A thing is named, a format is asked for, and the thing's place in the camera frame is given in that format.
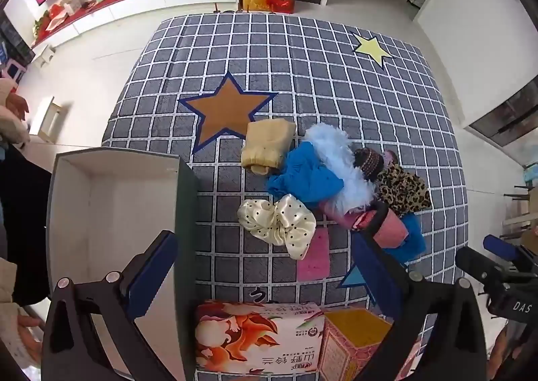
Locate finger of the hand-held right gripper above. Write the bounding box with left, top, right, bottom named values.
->
left=483, top=235, right=538, bottom=269
left=455, top=245, right=511, bottom=286

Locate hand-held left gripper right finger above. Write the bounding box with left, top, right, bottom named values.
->
left=351, top=201, right=501, bottom=381

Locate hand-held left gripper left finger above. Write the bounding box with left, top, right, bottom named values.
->
left=41, top=230, right=179, bottom=381

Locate blue ruffled cloth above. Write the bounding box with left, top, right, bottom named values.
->
left=380, top=213, right=426, bottom=266

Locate grey cardboard box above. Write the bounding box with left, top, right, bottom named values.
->
left=45, top=147, right=200, bottom=381

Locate leopard print cloth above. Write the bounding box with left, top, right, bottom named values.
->
left=376, top=164, right=433, bottom=216

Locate dark beaded scrunchie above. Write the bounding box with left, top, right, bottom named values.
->
left=353, top=148, right=398, bottom=178

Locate blue shiny cloth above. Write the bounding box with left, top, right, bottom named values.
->
left=267, top=141, right=345, bottom=211

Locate cream polka dot scrunchie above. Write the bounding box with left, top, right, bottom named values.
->
left=236, top=193, right=317, bottom=261

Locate light blue fluffy scrunchie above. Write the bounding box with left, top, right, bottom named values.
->
left=303, top=123, right=377, bottom=214

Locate beige knit cloth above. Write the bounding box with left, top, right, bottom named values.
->
left=241, top=118, right=296, bottom=176

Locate pink sponge with black band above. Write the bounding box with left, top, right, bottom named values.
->
left=355, top=208, right=409, bottom=249

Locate wooden chair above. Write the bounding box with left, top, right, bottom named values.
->
left=502, top=183, right=538, bottom=241

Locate pink flat sponge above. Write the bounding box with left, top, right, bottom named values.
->
left=296, top=227, right=331, bottom=281

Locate pink patterned box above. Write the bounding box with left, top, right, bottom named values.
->
left=321, top=307, right=421, bottom=381

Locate fox print tissue pack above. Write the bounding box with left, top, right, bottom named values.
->
left=194, top=300, right=326, bottom=375

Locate glass door cabinet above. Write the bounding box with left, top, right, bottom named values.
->
left=466, top=76, right=538, bottom=167

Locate white low stool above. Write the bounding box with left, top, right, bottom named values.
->
left=29, top=95, right=65, bottom=144

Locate grey checked star blanket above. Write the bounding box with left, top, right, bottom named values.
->
left=101, top=13, right=469, bottom=381

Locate small wooden stool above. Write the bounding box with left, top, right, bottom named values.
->
left=36, top=45, right=56, bottom=67

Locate pink plastic stool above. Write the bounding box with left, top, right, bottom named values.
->
left=4, top=62, right=27, bottom=83

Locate white cabinet with red top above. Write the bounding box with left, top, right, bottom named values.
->
left=31, top=0, right=245, bottom=49

